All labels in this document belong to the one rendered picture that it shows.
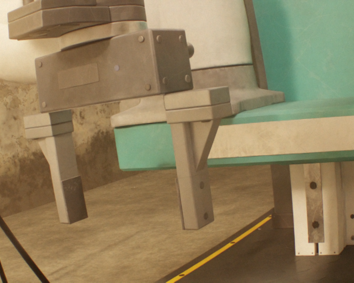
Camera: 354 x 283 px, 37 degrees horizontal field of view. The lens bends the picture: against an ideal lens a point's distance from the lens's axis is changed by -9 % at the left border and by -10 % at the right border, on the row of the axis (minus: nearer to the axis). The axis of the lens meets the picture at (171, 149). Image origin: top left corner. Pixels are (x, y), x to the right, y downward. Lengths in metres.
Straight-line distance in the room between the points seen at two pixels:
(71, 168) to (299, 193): 0.43
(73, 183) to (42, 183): 3.03
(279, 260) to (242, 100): 0.30
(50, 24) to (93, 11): 0.04
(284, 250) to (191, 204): 0.51
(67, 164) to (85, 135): 3.32
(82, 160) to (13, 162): 0.63
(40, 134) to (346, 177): 0.51
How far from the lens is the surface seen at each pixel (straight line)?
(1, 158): 3.32
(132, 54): 0.42
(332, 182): 0.83
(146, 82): 0.41
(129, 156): 0.74
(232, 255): 0.93
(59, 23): 0.39
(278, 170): 1.03
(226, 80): 0.69
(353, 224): 0.88
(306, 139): 0.61
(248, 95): 0.70
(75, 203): 0.51
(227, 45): 0.70
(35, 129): 0.51
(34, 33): 0.41
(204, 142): 0.41
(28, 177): 3.46
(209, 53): 0.69
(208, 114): 0.40
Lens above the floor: 0.61
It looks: 6 degrees down
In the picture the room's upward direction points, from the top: 8 degrees counter-clockwise
